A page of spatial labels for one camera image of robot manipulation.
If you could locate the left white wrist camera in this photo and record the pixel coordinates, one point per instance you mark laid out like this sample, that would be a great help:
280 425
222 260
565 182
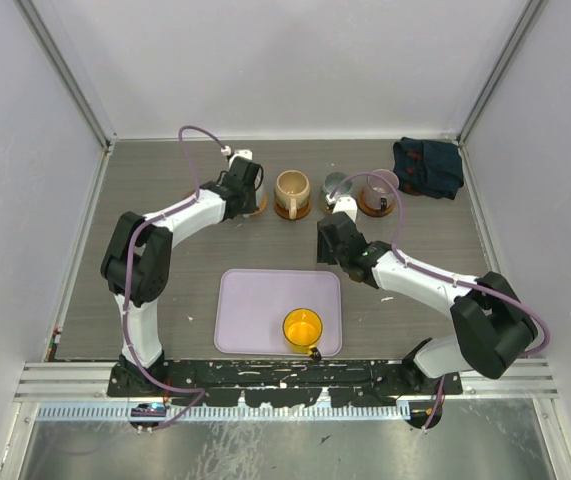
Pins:
231 154

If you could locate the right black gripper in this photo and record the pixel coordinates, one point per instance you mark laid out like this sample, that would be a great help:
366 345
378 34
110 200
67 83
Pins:
323 254

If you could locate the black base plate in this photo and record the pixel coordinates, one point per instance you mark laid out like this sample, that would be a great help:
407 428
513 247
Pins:
278 383

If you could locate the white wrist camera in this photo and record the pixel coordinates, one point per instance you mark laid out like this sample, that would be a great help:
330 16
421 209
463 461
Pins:
231 154
341 208

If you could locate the dark blue folded cloth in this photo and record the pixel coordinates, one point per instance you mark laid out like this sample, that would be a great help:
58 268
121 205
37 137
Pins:
428 168

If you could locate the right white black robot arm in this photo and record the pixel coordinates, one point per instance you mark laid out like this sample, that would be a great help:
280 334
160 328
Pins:
491 327

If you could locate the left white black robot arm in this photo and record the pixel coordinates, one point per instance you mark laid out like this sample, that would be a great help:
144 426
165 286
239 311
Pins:
137 262

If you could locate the slotted cable duct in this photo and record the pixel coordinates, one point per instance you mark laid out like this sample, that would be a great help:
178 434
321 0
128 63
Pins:
152 412

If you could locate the dark wooden coaster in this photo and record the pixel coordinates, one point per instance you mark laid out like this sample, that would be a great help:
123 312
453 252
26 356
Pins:
290 210
376 213

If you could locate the lilac plastic tray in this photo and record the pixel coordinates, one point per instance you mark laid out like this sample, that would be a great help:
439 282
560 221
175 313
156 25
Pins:
253 304

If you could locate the yellow glass mug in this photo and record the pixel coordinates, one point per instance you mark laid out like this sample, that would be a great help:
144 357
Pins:
302 330

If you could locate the grey ceramic mug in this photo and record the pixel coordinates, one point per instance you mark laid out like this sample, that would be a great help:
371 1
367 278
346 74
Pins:
336 185

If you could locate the white ceramic mug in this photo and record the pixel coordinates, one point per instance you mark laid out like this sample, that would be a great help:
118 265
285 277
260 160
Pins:
260 192

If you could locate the beige ceramic mug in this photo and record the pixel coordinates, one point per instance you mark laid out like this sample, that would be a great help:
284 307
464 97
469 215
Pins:
292 184

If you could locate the purple glass mug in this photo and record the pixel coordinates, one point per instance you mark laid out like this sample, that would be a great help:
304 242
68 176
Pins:
378 188

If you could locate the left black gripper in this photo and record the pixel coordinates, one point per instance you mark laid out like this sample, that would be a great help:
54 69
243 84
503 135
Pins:
250 206

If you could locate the light woven coaster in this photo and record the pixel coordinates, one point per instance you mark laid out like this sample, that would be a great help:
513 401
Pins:
327 206
261 207

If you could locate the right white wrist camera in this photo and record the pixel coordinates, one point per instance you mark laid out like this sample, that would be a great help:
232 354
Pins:
341 208

